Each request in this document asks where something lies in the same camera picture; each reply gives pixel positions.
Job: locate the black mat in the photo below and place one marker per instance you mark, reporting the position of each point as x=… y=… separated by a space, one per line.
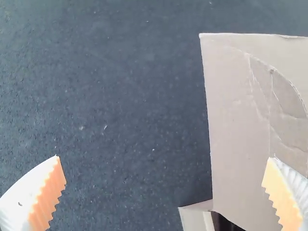
x=108 y=96

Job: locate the cardboard box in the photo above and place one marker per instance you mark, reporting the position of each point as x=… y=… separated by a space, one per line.
x=235 y=120

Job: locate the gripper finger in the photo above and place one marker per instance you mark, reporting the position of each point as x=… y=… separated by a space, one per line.
x=26 y=202
x=288 y=199

